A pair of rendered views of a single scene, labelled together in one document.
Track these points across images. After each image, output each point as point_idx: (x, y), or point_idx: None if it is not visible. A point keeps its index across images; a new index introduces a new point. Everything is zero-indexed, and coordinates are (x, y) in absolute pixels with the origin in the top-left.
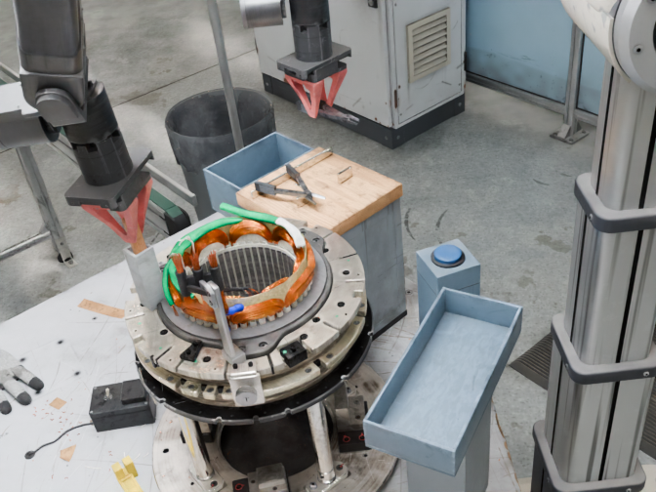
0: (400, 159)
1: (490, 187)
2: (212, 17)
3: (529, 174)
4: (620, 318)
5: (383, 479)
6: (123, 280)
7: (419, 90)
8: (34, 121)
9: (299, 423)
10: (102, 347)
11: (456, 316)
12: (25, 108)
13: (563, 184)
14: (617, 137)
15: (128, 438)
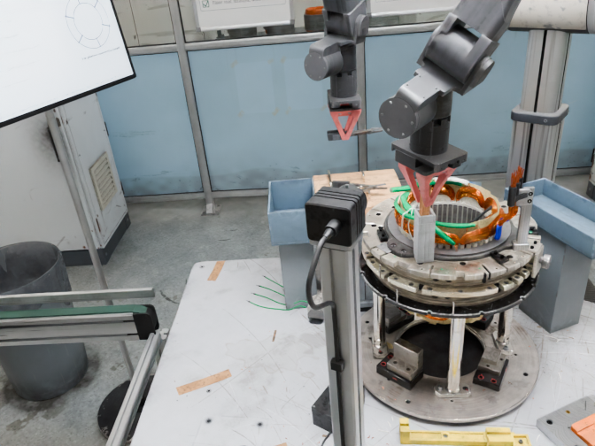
0: (119, 267)
1: (198, 255)
2: (64, 157)
3: (212, 238)
4: (551, 177)
5: (520, 325)
6: (188, 358)
7: (107, 215)
8: (434, 103)
9: (436, 339)
10: (248, 399)
11: None
12: (442, 88)
13: (237, 234)
14: (555, 71)
15: (365, 422)
